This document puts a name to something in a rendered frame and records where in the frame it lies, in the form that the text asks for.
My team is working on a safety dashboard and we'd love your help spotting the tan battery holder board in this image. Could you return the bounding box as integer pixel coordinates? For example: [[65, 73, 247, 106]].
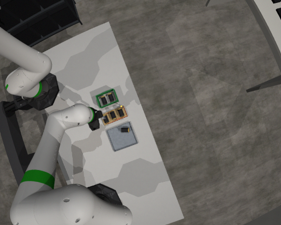
[[102, 106, 128, 125]]

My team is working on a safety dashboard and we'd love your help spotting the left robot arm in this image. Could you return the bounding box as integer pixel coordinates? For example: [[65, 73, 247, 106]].
[[0, 27, 52, 102]]

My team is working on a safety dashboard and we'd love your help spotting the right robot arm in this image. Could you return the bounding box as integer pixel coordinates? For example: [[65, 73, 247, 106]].
[[10, 104, 133, 225]]

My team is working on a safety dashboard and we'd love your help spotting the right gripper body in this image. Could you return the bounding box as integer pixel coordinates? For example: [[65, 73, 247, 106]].
[[88, 108, 103, 131]]

